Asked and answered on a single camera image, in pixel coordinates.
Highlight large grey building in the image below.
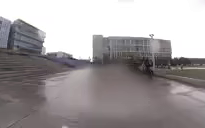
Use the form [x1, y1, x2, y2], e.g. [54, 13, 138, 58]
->
[92, 34, 173, 65]

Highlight wet grey paved plaza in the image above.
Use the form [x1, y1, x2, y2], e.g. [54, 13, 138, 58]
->
[0, 64, 205, 128]

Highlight low pale building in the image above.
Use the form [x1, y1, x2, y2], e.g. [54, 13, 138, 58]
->
[45, 51, 74, 60]

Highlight black bicycle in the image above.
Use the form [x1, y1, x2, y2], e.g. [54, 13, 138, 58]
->
[141, 57, 156, 80]

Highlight grey glass building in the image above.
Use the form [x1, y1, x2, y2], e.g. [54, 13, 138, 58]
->
[7, 18, 47, 55]

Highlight row of trees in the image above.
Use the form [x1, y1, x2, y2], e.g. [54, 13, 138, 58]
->
[171, 56, 205, 67]

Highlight wide grey stone steps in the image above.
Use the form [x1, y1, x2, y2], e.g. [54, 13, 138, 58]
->
[0, 49, 74, 88]

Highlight grass patch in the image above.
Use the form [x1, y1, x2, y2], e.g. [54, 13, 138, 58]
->
[166, 67, 205, 83]

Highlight lamp post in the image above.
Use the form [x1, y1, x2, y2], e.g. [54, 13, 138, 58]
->
[148, 33, 157, 69]

